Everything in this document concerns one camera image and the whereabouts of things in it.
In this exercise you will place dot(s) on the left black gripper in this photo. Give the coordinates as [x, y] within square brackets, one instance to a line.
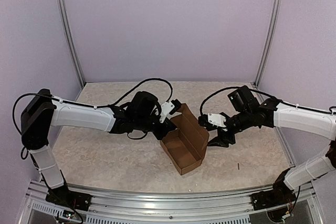
[168, 126]

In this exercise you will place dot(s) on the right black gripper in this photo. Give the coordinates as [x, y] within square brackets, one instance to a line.
[221, 141]

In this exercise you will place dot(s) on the brown cardboard paper box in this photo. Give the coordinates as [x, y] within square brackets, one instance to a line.
[186, 145]

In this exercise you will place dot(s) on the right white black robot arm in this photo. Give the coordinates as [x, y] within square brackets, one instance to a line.
[274, 112]

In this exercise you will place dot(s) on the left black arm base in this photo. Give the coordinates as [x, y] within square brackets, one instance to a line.
[71, 199]

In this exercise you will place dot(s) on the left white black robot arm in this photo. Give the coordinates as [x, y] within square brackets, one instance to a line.
[143, 113]

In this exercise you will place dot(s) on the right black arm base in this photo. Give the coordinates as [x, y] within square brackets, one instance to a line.
[272, 198]

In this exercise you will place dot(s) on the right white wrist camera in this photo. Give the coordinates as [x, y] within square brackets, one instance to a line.
[213, 121]

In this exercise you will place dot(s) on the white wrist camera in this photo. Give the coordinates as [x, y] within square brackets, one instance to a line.
[213, 121]
[169, 107]

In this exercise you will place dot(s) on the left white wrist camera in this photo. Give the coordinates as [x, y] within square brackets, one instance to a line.
[169, 107]

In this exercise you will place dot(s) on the front aluminium frame rail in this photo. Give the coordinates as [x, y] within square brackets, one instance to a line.
[113, 206]

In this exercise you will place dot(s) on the left aluminium frame post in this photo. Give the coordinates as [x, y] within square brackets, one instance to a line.
[70, 42]

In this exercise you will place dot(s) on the aluminium frame post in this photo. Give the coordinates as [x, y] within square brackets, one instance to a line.
[70, 42]
[268, 42]

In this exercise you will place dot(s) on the right aluminium frame post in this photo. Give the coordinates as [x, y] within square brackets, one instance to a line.
[268, 42]

